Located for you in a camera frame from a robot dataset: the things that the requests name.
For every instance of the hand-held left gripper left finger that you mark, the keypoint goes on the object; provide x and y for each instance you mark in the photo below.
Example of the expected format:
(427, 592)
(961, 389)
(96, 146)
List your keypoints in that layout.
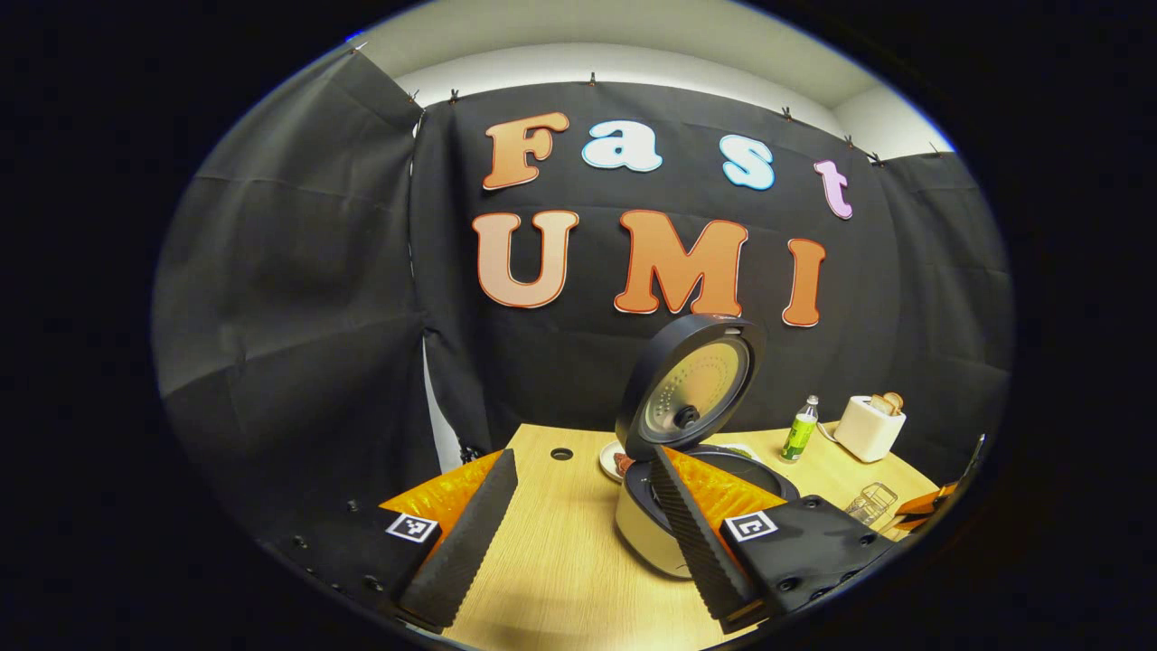
(470, 542)

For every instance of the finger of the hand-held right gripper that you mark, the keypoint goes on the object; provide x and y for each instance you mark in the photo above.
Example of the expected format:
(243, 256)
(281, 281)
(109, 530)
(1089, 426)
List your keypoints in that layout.
(917, 524)
(931, 502)

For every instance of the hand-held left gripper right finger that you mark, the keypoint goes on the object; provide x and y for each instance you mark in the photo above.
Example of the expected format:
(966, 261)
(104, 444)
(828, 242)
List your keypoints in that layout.
(700, 542)

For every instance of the black rice cooker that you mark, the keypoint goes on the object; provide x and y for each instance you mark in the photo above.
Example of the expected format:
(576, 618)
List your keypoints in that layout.
(696, 389)

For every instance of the white toaster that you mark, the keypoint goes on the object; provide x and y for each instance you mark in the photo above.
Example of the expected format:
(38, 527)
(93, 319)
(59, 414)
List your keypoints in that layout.
(866, 432)

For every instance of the toast slice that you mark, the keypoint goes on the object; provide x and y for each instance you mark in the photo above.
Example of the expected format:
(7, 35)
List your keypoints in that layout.
(879, 405)
(895, 401)

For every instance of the small bowl of red beans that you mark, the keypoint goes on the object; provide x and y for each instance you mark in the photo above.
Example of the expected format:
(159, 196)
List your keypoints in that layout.
(615, 463)

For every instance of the green drink bottle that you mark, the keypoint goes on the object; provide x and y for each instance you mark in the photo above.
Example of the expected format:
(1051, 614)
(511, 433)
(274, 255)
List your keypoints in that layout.
(800, 438)

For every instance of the black backdrop cloth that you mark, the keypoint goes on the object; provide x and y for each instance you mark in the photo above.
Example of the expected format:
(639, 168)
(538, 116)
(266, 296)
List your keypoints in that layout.
(298, 298)

